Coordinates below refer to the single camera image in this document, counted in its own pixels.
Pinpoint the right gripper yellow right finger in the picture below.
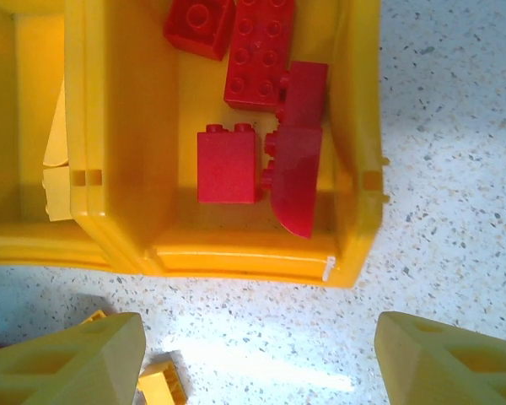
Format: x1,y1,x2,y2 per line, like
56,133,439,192
374,310,506,405

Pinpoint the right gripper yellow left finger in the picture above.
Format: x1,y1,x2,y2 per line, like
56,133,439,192
0,311,147,405

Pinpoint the yellow lego brick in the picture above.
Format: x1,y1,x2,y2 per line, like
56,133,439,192
78,309,110,327
41,78,71,168
137,349,191,405

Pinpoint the yellow plastic bin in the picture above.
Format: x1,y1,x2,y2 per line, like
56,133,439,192
0,0,110,271
65,0,391,290

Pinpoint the red lego brick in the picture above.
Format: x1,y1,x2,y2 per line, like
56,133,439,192
259,126,325,240
196,121,265,206
163,0,237,62
276,61,330,130
223,0,297,114

